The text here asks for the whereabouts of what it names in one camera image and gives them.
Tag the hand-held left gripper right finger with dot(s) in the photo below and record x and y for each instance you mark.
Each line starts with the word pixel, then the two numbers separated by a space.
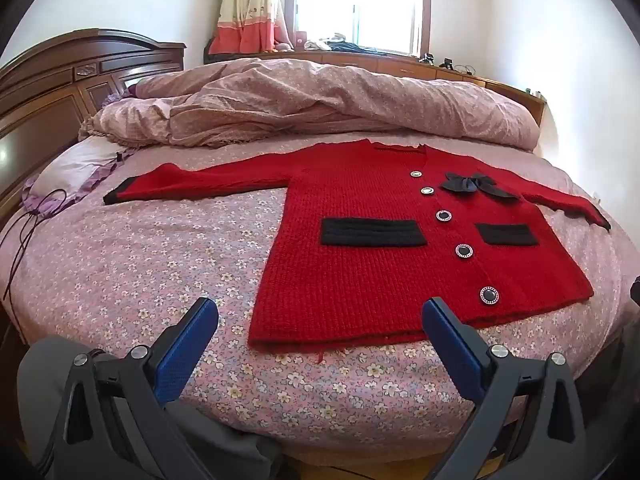
pixel 450 345

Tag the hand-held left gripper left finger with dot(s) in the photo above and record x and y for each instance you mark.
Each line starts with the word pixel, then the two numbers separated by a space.
pixel 187 345

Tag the red knitted cardigan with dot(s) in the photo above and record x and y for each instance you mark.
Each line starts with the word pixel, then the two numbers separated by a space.
pixel 360 280

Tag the clothes pile on windowsill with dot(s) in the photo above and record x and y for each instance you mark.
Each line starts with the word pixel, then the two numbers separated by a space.
pixel 325 42

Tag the bed with pink floral sheet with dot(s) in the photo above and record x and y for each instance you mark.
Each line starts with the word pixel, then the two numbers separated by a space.
pixel 150 270

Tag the lilac ruffled pillow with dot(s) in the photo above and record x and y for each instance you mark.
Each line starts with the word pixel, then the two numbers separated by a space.
pixel 75 165

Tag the wooden window ledge cabinet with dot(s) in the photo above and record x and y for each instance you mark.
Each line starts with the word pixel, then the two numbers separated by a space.
pixel 500 87

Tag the pink floral quilt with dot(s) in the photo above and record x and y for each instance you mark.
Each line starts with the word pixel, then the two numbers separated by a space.
pixel 300 95

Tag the small black devices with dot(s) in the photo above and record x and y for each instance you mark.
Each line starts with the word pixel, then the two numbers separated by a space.
pixel 445 64

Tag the dark wooden headboard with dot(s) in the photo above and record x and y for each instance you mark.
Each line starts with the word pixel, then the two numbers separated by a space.
pixel 45 90

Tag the blue cloth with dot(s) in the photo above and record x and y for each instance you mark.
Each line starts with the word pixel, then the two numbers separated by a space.
pixel 370 50

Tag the small pink box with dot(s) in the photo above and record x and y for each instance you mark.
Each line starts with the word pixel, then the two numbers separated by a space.
pixel 300 41

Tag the cream and red curtain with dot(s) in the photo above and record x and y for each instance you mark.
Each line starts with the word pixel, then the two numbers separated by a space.
pixel 245 10

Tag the wooden framed window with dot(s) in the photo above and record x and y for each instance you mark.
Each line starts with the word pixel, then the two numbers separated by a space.
pixel 350 0

